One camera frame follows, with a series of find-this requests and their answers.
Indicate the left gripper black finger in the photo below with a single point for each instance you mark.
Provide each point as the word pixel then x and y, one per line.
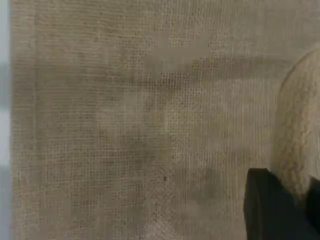
pixel 267 215
pixel 315 200

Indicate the brown burlap tote bag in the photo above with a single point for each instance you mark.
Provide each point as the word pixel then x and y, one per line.
pixel 125 100

